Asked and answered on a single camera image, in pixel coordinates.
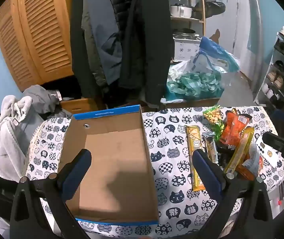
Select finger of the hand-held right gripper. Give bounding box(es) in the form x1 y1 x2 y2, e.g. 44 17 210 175
263 131 284 152

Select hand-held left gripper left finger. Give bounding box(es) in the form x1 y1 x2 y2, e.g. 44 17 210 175
10 149 93 239

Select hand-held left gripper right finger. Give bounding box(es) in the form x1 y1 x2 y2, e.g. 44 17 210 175
192 149 273 239

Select yellow long snack bar packet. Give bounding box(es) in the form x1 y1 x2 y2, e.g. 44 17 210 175
186 125 206 192
224 127 255 175

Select silver brown snack bar packet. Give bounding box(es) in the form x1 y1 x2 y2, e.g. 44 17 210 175
202 131 220 165

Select small black yellow snack packet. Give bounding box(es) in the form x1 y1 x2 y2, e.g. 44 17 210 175
217 142 237 168

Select orange white snack packet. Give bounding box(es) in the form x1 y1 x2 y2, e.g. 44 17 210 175
240 144 265 181

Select orange snack packet black top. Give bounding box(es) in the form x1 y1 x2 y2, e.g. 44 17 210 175
220 112 250 150

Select cardboard shoebox with blue rim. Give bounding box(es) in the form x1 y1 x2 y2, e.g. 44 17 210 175
57 105 160 225

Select green peanut snack packet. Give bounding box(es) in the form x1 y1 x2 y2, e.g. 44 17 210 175
203 105 226 140

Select white phone with stickers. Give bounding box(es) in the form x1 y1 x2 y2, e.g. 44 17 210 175
255 134 284 168

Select cat print tablecloth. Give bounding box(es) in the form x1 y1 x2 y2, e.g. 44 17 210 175
25 106 284 239

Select wooden crate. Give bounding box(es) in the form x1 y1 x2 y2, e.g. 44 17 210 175
59 97 101 117

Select shoe rack with shoes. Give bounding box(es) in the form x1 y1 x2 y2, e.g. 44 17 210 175
253 25 284 108

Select light grey fleece robe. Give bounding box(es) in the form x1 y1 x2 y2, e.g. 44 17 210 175
0 95 34 183

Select blue plastic bag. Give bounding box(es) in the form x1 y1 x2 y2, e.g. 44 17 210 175
190 36 241 74

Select black jacket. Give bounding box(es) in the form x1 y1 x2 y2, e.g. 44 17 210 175
70 0 96 100

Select white patterned box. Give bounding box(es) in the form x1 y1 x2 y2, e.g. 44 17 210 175
174 38 202 62

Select grey blue jacket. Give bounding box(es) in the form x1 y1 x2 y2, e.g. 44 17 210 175
82 0 123 85

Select metal pot with lid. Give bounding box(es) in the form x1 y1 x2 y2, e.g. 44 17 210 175
172 28 197 39

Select black long coat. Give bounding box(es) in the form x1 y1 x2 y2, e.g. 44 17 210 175
118 0 175 106

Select wooden louvered cabinet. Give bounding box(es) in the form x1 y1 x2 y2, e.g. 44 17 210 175
0 0 83 92

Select wooden shelf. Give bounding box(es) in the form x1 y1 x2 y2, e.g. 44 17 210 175
165 0 207 63

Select white cooking pot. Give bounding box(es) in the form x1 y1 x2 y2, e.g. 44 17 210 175
170 3 194 18

